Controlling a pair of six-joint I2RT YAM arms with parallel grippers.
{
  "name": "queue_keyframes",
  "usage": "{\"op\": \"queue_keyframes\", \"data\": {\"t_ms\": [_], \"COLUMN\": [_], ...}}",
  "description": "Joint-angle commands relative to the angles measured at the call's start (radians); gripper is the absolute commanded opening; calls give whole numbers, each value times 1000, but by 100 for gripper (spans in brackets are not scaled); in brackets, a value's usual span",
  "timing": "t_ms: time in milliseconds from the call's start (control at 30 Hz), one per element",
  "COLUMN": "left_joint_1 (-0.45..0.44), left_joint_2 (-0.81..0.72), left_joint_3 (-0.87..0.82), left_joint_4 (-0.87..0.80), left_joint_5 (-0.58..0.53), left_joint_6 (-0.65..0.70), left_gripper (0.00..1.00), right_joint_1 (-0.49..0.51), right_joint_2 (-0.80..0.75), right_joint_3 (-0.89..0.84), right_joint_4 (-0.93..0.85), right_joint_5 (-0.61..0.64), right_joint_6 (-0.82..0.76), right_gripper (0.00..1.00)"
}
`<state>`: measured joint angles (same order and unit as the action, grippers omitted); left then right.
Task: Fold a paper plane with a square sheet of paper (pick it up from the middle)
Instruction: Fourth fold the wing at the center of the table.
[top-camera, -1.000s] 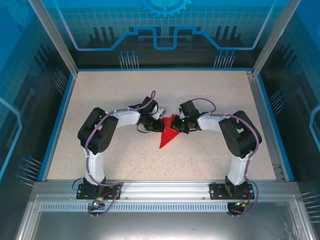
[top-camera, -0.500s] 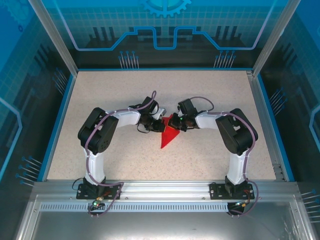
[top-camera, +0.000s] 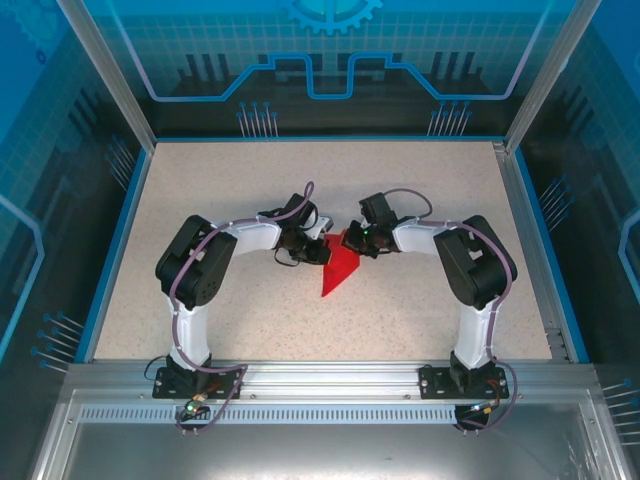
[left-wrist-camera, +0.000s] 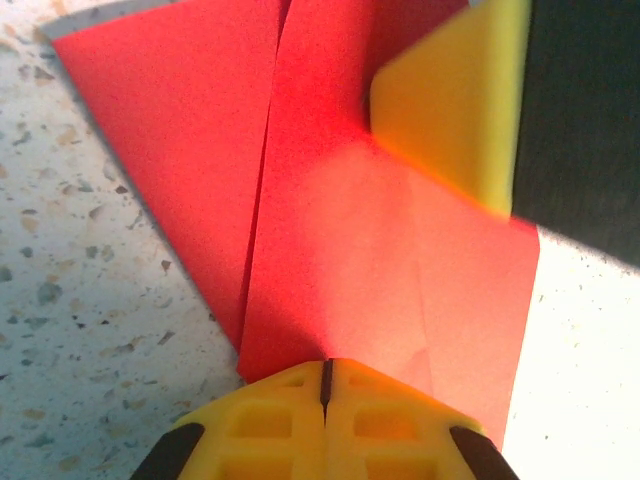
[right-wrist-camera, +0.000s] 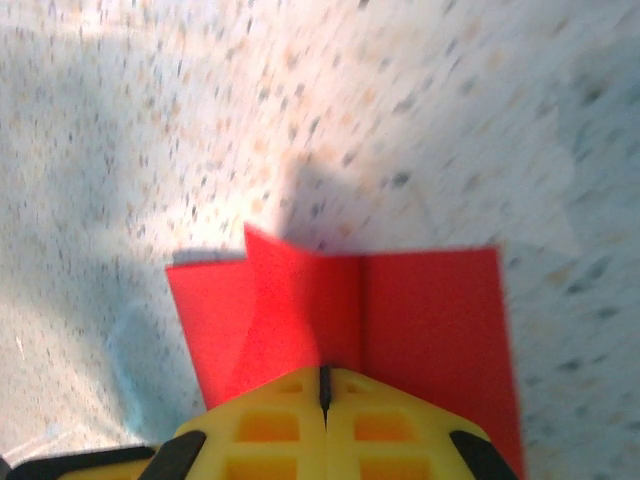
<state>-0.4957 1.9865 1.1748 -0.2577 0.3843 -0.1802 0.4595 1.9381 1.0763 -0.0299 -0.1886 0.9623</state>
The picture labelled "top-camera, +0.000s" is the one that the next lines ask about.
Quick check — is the blue printed rear panel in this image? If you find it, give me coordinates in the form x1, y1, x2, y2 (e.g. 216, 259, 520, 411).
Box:
82, 0, 576, 139

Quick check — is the blue printed side panel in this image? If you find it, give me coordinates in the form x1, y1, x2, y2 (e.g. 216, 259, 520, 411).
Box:
519, 0, 640, 401
0, 0, 151, 480

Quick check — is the aluminium side rail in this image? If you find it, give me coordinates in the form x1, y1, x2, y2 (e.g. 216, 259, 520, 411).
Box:
492, 141, 571, 362

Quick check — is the blue table border strip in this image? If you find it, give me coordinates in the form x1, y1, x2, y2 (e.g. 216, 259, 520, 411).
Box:
514, 149, 591, 364
74, 147, 154, 364
149, 134, 509, 145

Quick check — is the left cable connector green light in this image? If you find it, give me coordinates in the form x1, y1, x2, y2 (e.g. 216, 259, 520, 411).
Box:
182, 394, 209, 420

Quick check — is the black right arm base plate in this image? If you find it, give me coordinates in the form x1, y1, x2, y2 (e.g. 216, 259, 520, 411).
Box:
418, 364, 507, 400

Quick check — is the aluminium frame post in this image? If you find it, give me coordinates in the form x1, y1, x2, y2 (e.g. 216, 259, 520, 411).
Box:
53, 0, 157, 151
504, 0, 601, 151

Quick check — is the red paper sheet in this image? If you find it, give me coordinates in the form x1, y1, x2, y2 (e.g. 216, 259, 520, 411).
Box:
319, 228, 364, 299

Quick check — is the slotted grey cable duct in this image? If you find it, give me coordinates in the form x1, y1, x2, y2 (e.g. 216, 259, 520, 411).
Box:
78, 405, 460, 426

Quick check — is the aluminium base beam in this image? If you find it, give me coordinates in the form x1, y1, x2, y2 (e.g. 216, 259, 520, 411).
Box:
64, 360, 599, 401

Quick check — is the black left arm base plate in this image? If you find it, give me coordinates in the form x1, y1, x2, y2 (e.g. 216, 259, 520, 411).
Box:
152, 366, 245, 400

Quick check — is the grey metal floor plate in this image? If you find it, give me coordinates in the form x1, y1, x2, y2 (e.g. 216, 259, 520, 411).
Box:
29, 389, 631, 480

